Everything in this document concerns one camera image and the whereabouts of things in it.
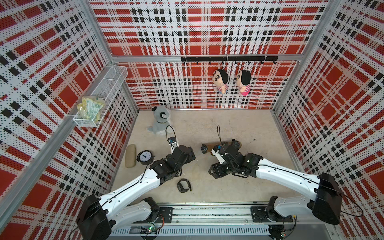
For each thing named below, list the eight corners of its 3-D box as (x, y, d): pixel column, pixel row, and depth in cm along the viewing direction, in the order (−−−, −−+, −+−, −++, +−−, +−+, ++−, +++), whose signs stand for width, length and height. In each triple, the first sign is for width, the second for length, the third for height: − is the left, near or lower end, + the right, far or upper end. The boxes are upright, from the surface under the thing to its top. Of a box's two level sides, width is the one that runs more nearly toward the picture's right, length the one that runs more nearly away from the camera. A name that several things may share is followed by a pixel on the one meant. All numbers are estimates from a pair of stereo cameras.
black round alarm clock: (136, 165, 93) (134, 163, 90) (140, 152, 99) (138, 150, 96) (151, 165, 93) (150, 163, 90) (154, 152, 98) (153, 150, 96)
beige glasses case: (127, 172, 92) (123, 168, 88) (127, 148, 103) (124, 144, 99) (137, 169, 93) (134, 165, 89) (136, 146, 104) (134, 142, 100)
